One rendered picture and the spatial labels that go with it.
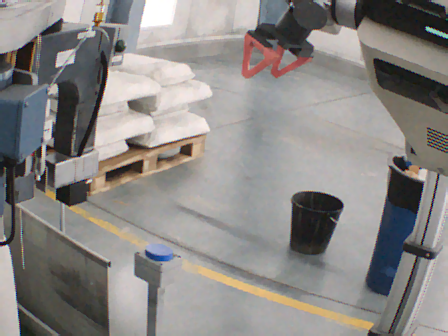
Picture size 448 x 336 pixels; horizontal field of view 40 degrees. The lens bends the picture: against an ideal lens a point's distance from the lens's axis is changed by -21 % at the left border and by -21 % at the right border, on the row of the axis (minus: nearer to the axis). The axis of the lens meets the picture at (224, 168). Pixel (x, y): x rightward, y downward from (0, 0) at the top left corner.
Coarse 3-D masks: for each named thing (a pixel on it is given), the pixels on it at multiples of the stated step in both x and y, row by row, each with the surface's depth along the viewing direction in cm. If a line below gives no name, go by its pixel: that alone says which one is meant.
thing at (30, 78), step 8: (16, 72) 94; (24, 72) 93; (32, 72) 93; (16, 80) 94; (24, 80) 93; (32, 80) 92; (0, 160) 94; (24, 160) 96; (8, 168) 99; (16, 168) 98; (24, 168) 96; (24, 176) 97
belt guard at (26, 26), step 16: (32, 0) 112; (48, 0) 110; (64, 0) 120; (0, 16) 84; (16, 16) 84; (32, 16) 88; (48, 16) 105; (0, 32) 79; (16, 32) 83; (32, 32) 92; (0, 48) 81; (16, 48) 84
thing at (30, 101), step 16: (0, 96) 83; (16, 96) 84; (32, 96) 85; (0, 112) 83; (16, 112) 83; (32, 112) 86; (0, 128) 84; (16, 128) 83; (32, 128) 88; (0, 144) 85; (16, 144) 84; (32, 144) 89; (16, 160) 85
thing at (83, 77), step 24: (72, 24) 134; (48, 48) 118; (72, 48) 124; (96, 48) 131; (48, 72) 120; (72, 72) 127; (96, 72) 133; (72, 96) 132; (96, 96) 136; (72, 120) 133; (96, 120) 139; (72, 144) 135
